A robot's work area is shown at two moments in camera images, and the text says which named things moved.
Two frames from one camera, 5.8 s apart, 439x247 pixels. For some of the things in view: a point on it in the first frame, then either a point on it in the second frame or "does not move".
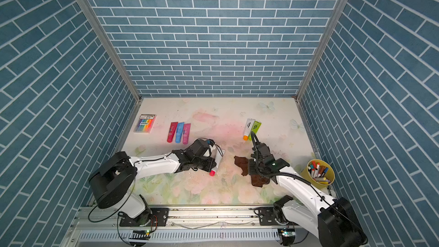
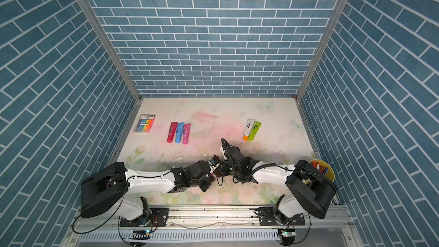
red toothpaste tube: (172, 131) does not move
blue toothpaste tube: (179, 131) does not move
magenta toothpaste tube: (187, 127) does not move
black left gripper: (210, 166) -> (210, 180)
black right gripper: (250, 167) -> (223, 171)
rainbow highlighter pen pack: (145, 123) does not move
